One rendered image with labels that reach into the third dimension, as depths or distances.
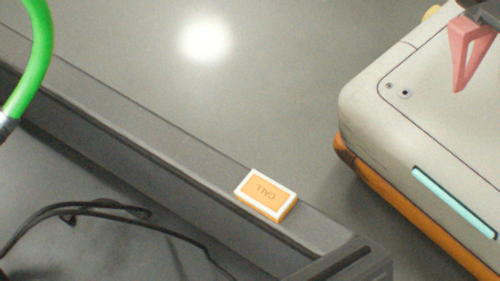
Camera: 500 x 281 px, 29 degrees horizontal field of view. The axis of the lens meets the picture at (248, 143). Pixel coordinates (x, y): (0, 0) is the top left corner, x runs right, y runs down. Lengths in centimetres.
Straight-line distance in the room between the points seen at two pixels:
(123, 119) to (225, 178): 13
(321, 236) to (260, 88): 128
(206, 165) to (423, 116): 87
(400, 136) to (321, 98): 42
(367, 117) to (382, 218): 28
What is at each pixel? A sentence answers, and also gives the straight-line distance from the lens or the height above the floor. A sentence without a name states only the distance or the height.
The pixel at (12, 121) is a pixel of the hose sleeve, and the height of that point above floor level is 119.
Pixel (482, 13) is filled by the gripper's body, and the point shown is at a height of 109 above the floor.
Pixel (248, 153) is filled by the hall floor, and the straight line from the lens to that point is 205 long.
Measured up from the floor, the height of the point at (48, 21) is 126.
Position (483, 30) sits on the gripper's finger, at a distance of 88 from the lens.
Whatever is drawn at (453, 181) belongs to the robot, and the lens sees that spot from 169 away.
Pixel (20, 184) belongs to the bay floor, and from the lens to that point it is 111.
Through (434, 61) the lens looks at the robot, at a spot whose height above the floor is 28.
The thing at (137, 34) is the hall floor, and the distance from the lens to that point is 229.
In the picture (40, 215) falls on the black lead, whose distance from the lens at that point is 85.
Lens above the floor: 173
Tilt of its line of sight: 57 degrees down
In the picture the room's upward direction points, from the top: 12 degrees counter-clockwise
